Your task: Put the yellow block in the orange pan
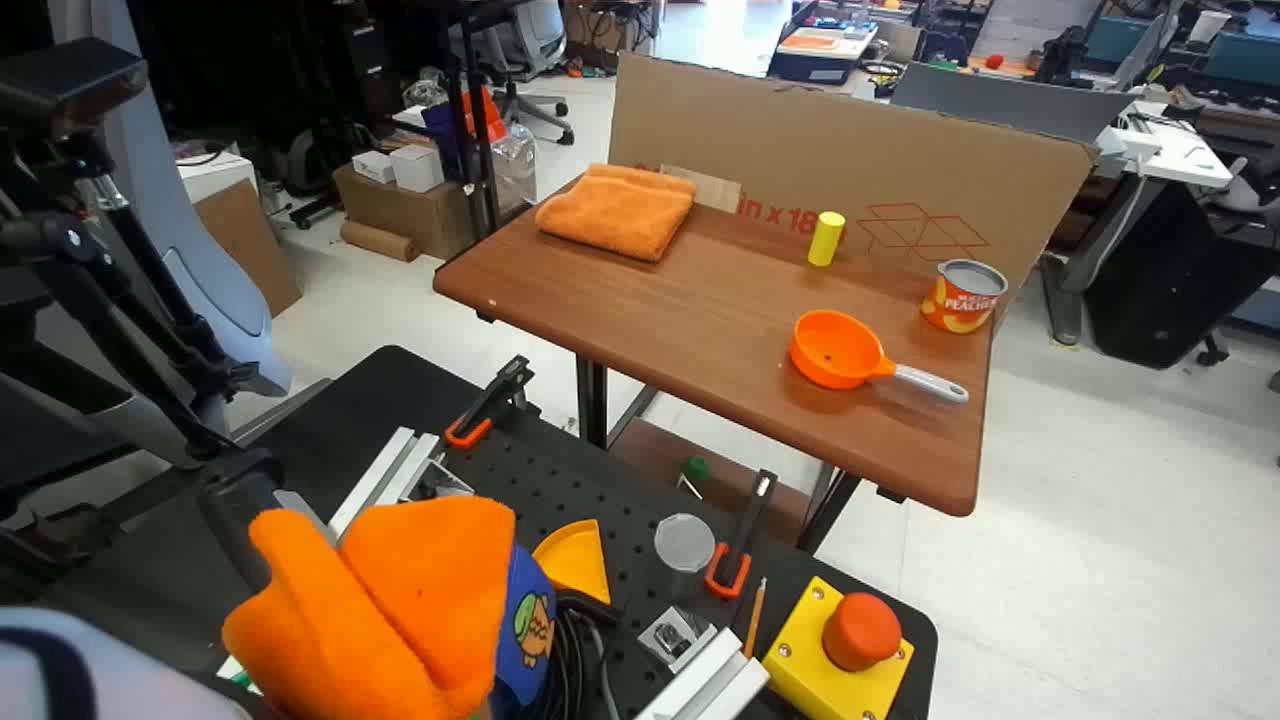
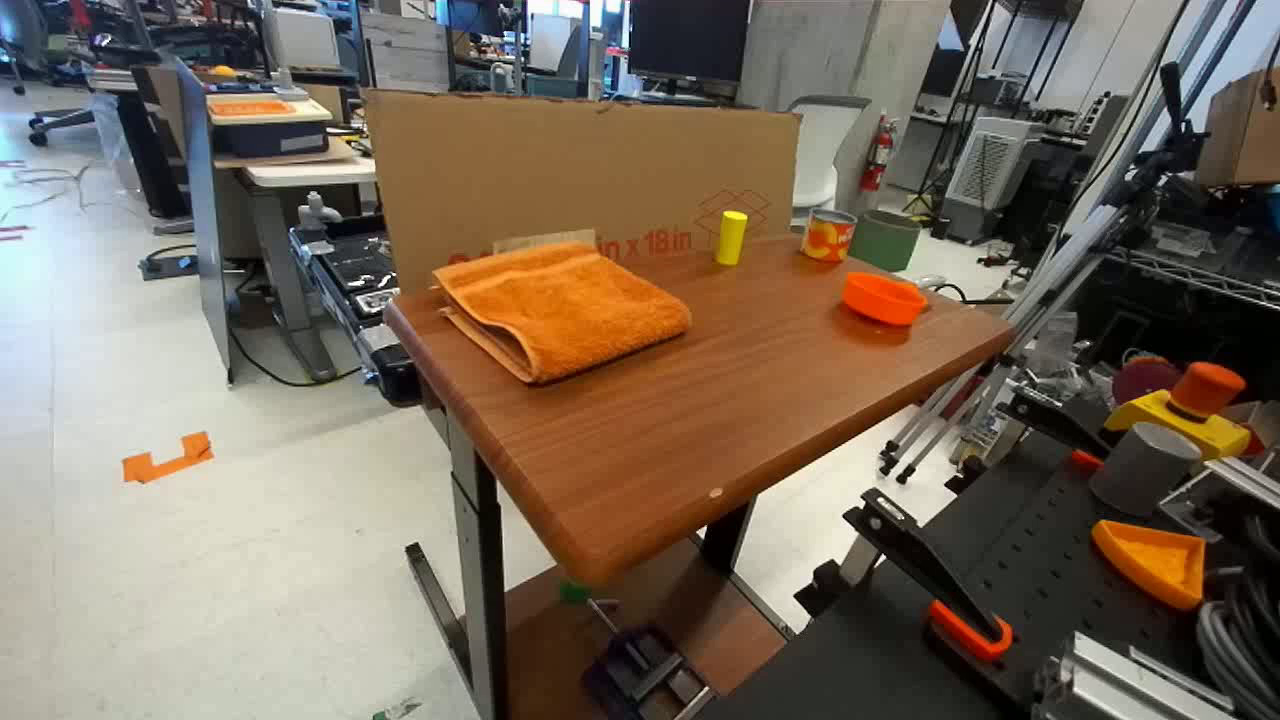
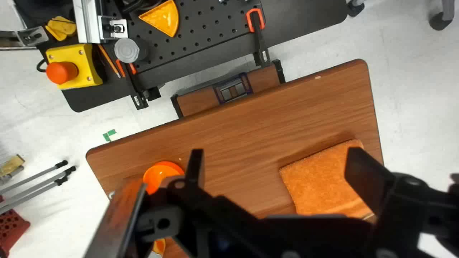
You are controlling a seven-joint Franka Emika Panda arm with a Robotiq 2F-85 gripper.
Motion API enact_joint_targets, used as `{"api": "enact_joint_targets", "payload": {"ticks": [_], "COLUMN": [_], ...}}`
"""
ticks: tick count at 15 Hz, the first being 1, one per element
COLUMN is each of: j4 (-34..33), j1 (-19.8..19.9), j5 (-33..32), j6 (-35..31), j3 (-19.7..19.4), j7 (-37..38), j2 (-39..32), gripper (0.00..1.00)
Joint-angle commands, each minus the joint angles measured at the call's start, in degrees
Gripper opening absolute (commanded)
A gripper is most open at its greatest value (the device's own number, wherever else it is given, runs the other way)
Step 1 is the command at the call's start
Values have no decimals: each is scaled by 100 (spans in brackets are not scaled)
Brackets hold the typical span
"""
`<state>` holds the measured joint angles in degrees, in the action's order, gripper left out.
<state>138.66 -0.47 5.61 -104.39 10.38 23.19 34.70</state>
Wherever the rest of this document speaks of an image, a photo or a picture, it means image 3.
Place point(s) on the yellow triangular warning sign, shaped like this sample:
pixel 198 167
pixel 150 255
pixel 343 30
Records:
pixel 164 17

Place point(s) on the small wooden panel with device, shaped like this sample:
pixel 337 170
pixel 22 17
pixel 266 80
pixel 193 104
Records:
pixel 227 89

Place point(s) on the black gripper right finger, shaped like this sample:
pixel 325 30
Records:
pixel 368 176

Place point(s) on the grey tripod legs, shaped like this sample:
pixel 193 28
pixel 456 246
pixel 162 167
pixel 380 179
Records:
pixel 35 185

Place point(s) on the grey round knob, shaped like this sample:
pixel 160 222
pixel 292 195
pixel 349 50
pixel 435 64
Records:
pixel 127 50

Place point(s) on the orange handled black clamp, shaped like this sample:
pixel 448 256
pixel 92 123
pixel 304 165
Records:
pixel 256 23

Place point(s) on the yellow emergency stop box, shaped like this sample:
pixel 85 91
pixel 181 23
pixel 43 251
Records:
pixel 72 66

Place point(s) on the green tape marker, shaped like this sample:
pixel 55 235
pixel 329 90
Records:
pixel 109 134

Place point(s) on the red perforated block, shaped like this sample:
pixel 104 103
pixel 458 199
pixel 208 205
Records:
pixel 12 228

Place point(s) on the aluminium profile bracket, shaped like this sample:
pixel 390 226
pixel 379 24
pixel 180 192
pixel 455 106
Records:
pixel 94 26

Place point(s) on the orange pan with white handle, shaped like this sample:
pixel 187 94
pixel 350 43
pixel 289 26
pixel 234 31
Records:
pixel 160 170

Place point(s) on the orange cloth towel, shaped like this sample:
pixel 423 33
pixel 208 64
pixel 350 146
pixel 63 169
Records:
pixel 317 185

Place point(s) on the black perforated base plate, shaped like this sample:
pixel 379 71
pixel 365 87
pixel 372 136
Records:
pixel 210 33

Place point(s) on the yellow plastic piece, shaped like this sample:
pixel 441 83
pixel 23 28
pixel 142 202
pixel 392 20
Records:
pixel 61 27

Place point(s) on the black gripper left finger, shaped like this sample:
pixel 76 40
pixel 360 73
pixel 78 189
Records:
pixel 195 170

